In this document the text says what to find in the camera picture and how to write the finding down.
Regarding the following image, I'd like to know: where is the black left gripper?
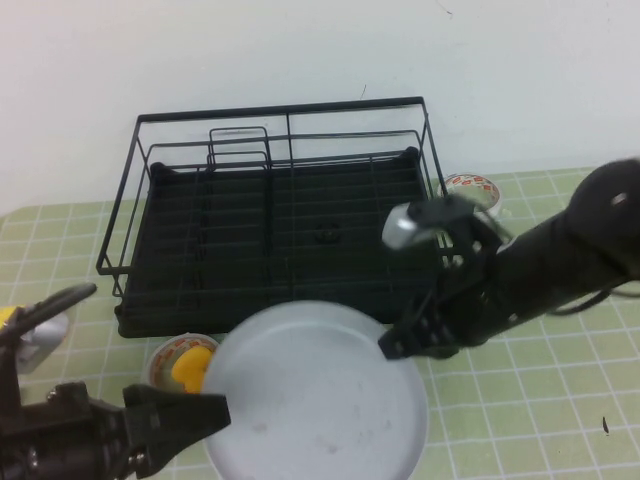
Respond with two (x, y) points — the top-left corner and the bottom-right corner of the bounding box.
(0, 382), (232, 480)

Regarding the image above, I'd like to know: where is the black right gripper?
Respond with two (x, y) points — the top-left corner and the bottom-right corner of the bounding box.
(378, 219), (516, 361)

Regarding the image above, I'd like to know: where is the grey round plate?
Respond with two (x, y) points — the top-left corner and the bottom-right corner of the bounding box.
(202, 299), (430, 480)

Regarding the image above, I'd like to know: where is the yellow rubber duck toy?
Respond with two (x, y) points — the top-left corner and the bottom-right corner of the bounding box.
(171, 348), (214, 396)

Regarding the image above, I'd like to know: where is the white tape roll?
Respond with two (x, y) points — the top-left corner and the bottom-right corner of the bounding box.
(147, 335), (221, 392)
(438, 173), (502, 217)

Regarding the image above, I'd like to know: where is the green checked tablecloth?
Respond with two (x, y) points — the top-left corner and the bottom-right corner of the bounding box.
(0, 163), (640, 480)

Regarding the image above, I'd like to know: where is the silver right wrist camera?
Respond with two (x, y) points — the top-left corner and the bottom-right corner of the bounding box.
(382, 197), (476, 250)

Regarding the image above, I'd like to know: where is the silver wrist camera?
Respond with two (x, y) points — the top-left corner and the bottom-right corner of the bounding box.
(14, 309), (71, 374)
(382, 197), (476, 250)

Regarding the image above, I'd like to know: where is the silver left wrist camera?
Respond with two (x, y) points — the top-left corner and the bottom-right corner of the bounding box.
(14, 309), (71, 374)

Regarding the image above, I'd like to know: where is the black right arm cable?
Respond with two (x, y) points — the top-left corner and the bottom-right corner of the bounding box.
(549, 279), (640, 317)

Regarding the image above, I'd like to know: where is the black left camera cable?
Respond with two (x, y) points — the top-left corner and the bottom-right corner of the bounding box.
(24, 283), (99, 321)

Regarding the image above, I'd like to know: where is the black wire dish rack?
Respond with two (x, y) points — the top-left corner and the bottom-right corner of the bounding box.
(95, 96), (466, 314)

